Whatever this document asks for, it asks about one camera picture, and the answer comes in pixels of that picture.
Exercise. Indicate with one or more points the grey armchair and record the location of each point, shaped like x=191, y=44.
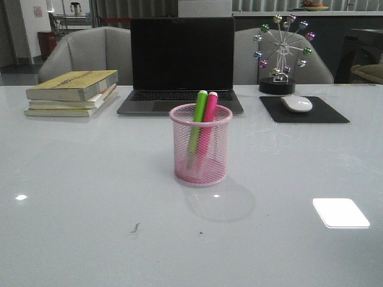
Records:
x=102, y=48
x=254, y=58

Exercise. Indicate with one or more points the left grey armchair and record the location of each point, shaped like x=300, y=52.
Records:
x=102, y=48

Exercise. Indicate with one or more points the white box behind laptop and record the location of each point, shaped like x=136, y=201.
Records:
x=204, y=8

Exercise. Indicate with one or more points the red trash bin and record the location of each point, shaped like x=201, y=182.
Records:
x=47, y=43

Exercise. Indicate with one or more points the white computer mouse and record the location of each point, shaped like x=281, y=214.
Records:
x=296, y=103

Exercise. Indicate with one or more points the cream book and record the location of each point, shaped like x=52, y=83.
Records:
x=93, y=103
x=60, y=112

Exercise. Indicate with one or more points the pink mesh pen holder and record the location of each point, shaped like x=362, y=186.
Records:
x=200, y=149

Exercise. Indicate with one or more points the fruit bowl on counter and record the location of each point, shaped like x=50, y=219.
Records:
x=309, y=5

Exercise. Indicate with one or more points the right grey armchair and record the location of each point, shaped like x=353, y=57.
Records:
x=254, y=58

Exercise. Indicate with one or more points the top yellow book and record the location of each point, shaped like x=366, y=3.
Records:
x=74, y=86

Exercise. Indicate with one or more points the grey open laptop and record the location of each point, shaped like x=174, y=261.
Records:
x=174, y=58

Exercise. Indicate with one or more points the ferris wheel desk ornament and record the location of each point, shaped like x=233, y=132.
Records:
x=279, y=82

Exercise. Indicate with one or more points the bottom cream book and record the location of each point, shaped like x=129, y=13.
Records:
x=60, y=112

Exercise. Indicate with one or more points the middle cream book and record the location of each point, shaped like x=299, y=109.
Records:
x=93, y=103

